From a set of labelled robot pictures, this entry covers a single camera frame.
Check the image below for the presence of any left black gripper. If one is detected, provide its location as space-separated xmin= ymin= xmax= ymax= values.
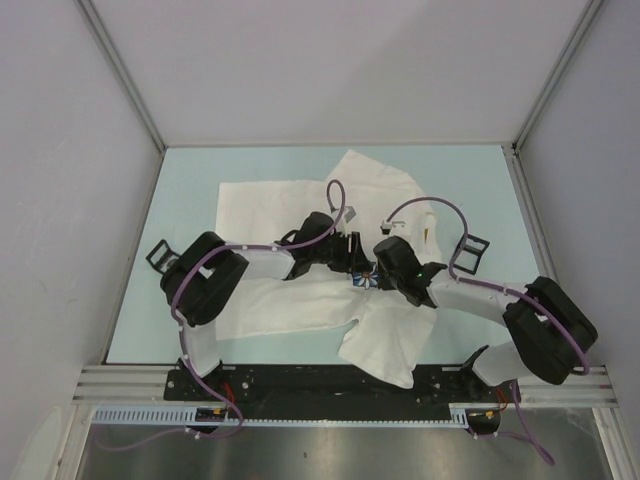
xmin=309 ymin=229 xmax=371 ymax=273

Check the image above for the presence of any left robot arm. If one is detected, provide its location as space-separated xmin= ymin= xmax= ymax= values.
xmin=146 ymin=211 xmax=375 ymax=400

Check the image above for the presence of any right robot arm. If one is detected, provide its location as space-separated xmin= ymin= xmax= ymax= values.
xmin=374 ymin=236 xmax=598 ymax=401

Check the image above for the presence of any white t-shirt with flower print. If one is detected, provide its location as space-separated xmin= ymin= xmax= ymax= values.
xmin=215 ymin=150 xmax=442 ymax=389

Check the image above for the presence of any right black display box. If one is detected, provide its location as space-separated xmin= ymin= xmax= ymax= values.
xmin=453 ymin=234 xmax=491 ymax=276

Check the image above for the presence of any black display box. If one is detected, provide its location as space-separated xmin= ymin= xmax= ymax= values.
xmin=145 ymin=239 xmax=180 ymax=275
xmin=453 ymin=234 xmax=491 ymax=276

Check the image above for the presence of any left black display box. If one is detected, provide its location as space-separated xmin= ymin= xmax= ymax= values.
xmin=145 ymin=239 xmax=180 ymax=275

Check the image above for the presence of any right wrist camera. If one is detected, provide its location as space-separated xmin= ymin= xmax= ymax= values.
xmin=380 ymin=219 xmax=412 ymax=242

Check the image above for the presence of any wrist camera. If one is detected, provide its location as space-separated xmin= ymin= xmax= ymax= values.
xmin=380 ymin=219 xmax=412 ymax=242
xmin=341 ymin=205 xmax=357 ymax=224

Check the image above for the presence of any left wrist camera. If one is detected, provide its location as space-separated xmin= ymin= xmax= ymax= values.
xmin=341 ymin=205 xmax=357 ymax=224

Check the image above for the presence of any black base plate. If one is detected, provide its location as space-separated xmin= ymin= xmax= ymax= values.
xmin=164 ymin=363 xmax=521 ymax=422

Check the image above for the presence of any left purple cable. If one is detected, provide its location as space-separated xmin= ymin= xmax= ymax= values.
xmin=94 ymin=179 xmax=349 ymax=450

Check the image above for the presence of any aluminium front rail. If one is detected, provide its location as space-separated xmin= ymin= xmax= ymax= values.
xmin=73 ymin=365 xmax=618 ymax=408

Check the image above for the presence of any grey slotted cable duct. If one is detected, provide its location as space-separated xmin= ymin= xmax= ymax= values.
xmin=92 ymin=405 xmax=502 ymax=435

